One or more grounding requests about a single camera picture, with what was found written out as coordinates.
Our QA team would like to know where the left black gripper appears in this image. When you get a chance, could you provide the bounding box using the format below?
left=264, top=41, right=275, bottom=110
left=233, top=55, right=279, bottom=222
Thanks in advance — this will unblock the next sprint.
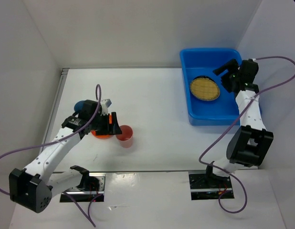
left=91, top=112, right=122, bottom=135

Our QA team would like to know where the pink plastic cup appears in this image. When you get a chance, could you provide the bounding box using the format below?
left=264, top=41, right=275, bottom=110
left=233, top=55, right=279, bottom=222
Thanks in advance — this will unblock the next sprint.
left=116, top=125, right=133, bottom=148

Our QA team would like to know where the black plastic plate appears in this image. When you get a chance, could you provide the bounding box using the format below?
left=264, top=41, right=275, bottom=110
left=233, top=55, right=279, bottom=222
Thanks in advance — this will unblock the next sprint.
left=197, top=75, right=213, bottom=81

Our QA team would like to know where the green-rimmed bamboo tray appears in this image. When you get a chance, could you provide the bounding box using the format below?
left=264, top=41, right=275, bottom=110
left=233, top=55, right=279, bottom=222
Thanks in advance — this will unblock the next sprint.
left=190, top=77, right=220, bottom=101

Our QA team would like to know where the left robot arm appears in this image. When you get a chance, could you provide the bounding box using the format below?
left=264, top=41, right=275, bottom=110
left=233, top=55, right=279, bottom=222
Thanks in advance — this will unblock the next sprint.
left=9, top=99, right=122, bottom=213

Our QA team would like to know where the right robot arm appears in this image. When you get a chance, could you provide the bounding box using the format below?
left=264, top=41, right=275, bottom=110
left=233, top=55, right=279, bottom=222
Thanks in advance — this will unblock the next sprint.
left=204, top=59, right=274, bottom=187

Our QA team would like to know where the blue plastic bin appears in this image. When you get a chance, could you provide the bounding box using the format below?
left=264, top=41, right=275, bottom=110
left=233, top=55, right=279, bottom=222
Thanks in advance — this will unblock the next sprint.
left=180, top=48, right=243, bottom=126

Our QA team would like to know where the orange plastic plate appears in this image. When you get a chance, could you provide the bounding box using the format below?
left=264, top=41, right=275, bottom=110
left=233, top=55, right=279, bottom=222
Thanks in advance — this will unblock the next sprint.
left=91, top=131, right=113, bottom=139

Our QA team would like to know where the blue plastic cup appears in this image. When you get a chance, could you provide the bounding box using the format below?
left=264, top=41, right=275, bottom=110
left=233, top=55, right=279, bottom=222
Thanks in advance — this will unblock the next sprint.
left=74, top=100, right=84, bottom=112

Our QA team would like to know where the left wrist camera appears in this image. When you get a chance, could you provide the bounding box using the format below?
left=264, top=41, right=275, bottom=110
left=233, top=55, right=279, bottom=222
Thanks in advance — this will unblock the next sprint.
left=100, top=99, right=112, bottom=115

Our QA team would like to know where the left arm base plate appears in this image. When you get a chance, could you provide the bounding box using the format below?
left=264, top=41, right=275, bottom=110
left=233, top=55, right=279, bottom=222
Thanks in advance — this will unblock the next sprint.
left=66, top=172, right=106, bottom=203

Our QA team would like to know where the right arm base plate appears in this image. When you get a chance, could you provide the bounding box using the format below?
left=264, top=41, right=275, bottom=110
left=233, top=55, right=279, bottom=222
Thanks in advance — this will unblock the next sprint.
left=189, top=171, right=234, bottom=200

